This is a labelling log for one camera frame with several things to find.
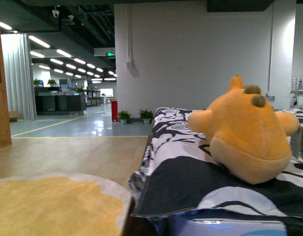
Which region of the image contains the white pleated curtain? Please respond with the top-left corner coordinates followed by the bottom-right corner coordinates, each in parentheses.
top-left (1, 33), bottom-right (37, 120)

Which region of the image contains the potted green plant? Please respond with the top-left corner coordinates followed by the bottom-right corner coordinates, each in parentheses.
top-left (139, 109), bottom-right (153, 124)
top-left (118, 111), bottom-right (131, 124)

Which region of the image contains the left potted green plant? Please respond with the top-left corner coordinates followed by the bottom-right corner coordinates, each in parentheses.
top-left (118, 111), bottom-right (131, 124)

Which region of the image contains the dark reception counter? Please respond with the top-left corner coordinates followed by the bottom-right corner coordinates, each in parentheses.
top-left (34, 87), bottom-right (86, 116)

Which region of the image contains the white security camera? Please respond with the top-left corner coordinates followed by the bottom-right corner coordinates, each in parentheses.
top-left (52, 5), bottom-right (60, 18)

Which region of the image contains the yellow dinosaur plush toy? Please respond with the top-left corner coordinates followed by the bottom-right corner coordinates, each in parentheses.
top-left (187, 75), bottom-right (300, 184)

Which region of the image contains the right potted green plant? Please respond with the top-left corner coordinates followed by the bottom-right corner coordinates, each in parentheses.
top-left (139, 109), bottom-right (153, 124)

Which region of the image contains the yellow round floor rug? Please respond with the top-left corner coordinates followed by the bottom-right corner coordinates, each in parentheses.
top-left (0, 173), bottom-right (130, 236)

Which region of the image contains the red fire extinguisher box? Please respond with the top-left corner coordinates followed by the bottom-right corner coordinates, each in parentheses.
top-left (111, 100), bottom-right (118, 122)

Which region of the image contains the white shelf with books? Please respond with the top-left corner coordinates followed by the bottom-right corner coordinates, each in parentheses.
top-left (290, 78), bottom-right (303, 107)

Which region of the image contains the black white patterned bedsheet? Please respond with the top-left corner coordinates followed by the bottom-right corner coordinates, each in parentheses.
top-left (129, 107), bottom-right (303, 218)

